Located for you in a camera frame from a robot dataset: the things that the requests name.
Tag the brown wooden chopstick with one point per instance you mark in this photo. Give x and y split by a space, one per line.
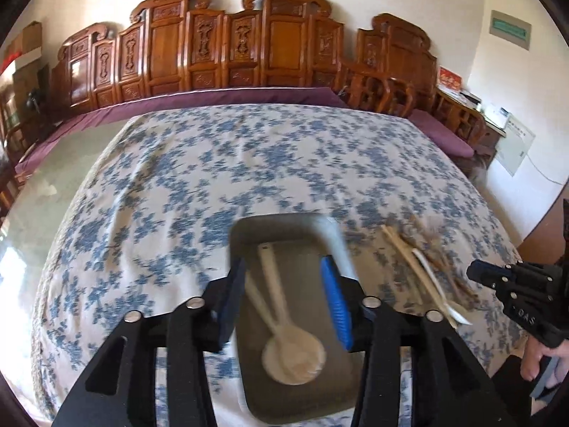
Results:
451 278

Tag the person's right hand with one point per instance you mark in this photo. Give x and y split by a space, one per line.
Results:
535 360

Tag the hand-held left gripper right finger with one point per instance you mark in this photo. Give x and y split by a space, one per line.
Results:
334 302

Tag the dark wooden chair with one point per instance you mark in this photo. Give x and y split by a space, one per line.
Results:
11 151

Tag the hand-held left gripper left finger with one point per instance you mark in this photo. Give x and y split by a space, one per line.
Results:
232 296

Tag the carved wooden bench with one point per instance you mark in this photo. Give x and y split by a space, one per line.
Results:
200 49
400 49

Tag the green wall sign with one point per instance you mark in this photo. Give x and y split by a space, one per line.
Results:
511 27

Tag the blue floral tablecloth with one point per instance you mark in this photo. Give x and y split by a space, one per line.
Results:
213 173

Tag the pale wooden chopstick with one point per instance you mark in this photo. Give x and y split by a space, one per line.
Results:
400 258

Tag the slim white plastic spoon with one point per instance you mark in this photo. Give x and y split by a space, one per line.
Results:
438 284

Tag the long purple seat cushion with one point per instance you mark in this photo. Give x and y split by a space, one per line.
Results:
133 102

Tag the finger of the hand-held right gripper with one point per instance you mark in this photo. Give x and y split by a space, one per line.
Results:
484 272

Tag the cardboard box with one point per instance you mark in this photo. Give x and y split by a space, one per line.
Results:
29 40

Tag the grey metal tray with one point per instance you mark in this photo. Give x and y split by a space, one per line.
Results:
306 249

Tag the red box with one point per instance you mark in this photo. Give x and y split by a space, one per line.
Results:
450 79

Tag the wooden armchair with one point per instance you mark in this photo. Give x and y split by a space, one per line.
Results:
378 91

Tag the large white plastic spoon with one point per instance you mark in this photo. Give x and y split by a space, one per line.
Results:
258 300
272 275

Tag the white box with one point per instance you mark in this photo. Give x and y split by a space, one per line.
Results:
498 113

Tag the short purple seat cushion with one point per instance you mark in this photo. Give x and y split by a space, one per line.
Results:
438 133

